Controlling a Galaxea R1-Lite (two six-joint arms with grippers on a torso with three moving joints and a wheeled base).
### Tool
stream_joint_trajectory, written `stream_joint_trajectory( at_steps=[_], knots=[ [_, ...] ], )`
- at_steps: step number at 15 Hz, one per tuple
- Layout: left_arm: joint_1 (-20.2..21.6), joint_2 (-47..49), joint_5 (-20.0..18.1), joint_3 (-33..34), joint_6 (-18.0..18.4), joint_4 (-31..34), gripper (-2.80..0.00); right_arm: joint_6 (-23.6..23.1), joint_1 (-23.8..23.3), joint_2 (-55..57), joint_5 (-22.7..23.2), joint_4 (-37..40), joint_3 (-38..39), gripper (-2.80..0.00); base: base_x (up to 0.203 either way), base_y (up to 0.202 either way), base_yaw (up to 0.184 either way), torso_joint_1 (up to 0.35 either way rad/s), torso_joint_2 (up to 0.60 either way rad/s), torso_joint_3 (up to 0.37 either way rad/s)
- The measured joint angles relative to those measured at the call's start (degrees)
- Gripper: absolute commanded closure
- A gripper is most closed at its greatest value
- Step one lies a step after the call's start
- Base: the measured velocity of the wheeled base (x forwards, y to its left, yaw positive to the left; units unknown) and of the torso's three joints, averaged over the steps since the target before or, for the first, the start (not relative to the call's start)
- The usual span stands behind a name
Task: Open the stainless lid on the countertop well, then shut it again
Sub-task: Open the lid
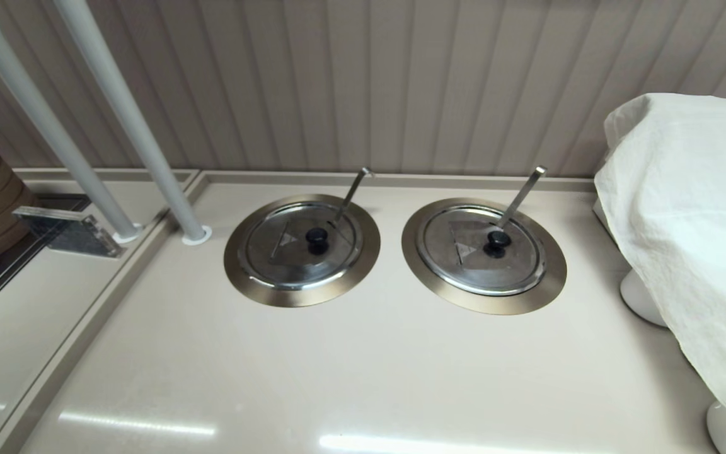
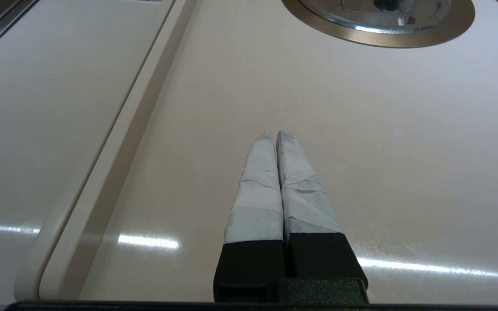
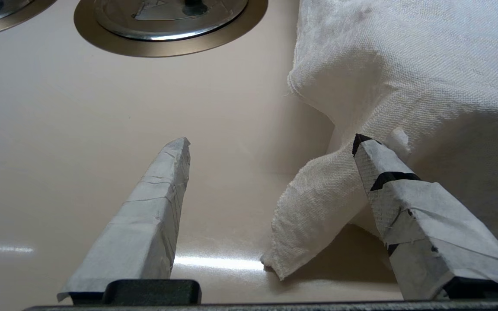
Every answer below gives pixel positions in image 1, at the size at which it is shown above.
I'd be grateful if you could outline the white cloth cover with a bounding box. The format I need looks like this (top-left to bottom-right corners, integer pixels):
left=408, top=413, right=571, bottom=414
left=594, top=93, right=726, bottom=442

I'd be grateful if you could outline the right ladle handle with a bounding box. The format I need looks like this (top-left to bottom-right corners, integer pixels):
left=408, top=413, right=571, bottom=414
left=497, top=166, right=548, bottom=231

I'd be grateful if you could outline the bronze round well rim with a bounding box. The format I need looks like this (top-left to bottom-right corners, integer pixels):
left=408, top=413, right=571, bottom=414
left=401, top=197, right=568, bottom=316
left=224, top=194, right=381, bottom=308

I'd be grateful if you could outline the grey metal pole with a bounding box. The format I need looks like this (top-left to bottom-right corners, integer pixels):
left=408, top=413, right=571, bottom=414
left=0, top=0, right=143, bottom=245
left=54, top=0, right=212, bottom=247

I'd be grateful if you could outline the steel lid with black knob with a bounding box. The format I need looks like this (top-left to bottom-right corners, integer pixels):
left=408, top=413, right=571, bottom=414
left=239, top=201, right=364, bottom=291
left=415, top=204, right=546, bottom=297

